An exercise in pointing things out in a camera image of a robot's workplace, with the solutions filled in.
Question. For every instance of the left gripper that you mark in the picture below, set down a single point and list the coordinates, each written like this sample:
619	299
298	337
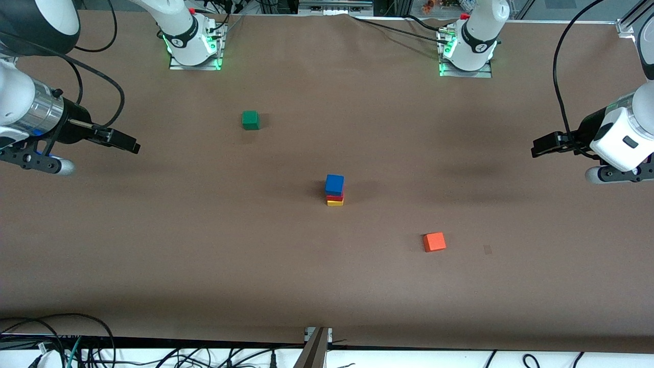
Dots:
586	131

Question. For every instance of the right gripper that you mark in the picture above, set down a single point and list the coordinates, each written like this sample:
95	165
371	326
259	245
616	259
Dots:
74	127

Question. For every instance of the blue wooden block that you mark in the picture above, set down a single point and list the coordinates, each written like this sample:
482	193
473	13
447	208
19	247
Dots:
334	184

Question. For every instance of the red wooden block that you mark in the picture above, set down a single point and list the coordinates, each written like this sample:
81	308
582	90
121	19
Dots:
335	198

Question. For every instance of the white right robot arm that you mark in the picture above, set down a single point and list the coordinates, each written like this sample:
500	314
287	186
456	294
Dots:
179	28

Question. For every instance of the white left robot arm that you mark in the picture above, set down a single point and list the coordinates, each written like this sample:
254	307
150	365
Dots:
480	28

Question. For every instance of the green wooden block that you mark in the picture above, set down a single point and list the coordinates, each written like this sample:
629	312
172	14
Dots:
250	120

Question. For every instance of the orange wooden block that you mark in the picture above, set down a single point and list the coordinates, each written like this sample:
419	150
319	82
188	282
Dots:
434	242

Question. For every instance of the brown table cover sheet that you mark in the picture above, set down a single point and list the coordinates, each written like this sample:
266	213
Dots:
327	286

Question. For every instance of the dark slanted support beam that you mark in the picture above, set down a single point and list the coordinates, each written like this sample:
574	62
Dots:
314	352

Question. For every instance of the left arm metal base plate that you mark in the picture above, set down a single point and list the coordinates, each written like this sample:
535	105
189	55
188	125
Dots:
462	72

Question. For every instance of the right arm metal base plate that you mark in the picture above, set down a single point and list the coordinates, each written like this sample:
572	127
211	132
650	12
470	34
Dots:
217	51

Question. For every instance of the aluminium frame profile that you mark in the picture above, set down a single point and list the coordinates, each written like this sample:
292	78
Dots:
334	6
628	23

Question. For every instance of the silver metal bracket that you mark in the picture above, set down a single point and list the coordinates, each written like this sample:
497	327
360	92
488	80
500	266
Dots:
328	335

